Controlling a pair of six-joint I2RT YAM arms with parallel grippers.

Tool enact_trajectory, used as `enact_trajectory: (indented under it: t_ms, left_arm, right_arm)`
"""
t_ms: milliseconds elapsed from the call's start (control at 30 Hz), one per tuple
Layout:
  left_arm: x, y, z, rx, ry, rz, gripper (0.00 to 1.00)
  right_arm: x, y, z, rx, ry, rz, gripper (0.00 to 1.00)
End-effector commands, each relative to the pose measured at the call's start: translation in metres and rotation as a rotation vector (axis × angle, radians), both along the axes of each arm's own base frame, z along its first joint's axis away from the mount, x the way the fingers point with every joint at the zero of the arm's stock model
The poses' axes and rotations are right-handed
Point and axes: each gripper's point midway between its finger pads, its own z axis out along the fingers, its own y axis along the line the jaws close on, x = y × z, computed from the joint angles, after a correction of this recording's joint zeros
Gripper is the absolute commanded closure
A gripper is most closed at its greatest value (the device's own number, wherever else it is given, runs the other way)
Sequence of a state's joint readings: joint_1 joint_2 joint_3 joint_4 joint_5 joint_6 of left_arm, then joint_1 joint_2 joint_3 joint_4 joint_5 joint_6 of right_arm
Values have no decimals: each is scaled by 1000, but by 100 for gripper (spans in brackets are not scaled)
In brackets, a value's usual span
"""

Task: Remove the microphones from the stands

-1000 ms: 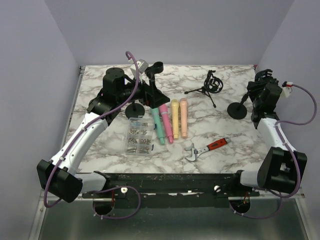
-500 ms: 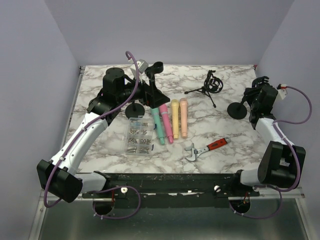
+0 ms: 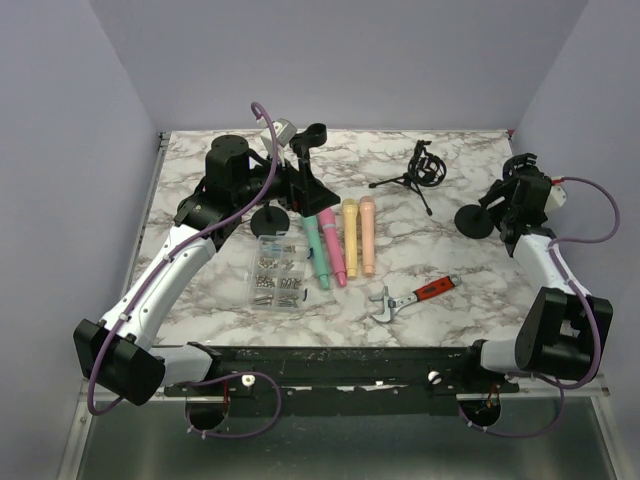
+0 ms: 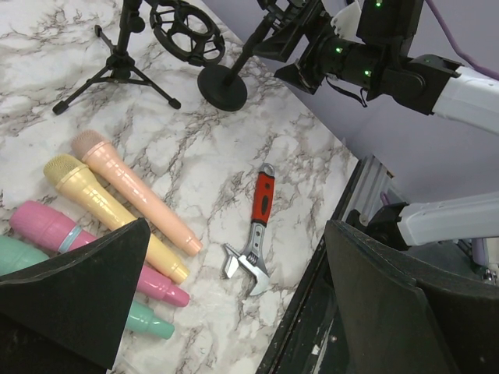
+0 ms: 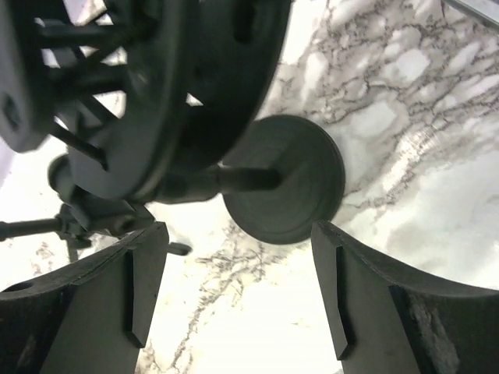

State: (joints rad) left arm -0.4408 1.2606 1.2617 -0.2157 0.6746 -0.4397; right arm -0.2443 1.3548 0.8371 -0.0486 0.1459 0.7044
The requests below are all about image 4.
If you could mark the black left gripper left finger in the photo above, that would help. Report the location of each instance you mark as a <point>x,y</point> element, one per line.
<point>67,314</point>

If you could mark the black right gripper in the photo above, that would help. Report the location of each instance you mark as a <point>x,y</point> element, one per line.
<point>305,74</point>

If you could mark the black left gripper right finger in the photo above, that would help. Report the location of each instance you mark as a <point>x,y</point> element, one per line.
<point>402,315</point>

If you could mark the mint green toy microphone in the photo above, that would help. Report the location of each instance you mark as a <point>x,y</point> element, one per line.
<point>17,255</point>

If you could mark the pink toy microphone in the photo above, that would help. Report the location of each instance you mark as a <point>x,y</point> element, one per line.
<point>53,230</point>

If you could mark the black tripod shock-mount stand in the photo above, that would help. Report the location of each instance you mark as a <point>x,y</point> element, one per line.
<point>182,29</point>

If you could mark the yellow toy microphone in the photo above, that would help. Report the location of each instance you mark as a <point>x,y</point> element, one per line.
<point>74,180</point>

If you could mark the beige toy microphone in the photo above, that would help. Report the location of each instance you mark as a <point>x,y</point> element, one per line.
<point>100,155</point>

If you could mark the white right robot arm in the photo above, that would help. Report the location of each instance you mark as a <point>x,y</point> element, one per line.
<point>367,44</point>

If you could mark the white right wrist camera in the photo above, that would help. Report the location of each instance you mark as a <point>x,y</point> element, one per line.
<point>346,21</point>

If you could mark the aluminium mounting rail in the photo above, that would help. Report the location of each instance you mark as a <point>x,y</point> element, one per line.
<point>370,187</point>

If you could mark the red-handled adjustable wrench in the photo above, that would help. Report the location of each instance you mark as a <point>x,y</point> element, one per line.
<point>251,257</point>

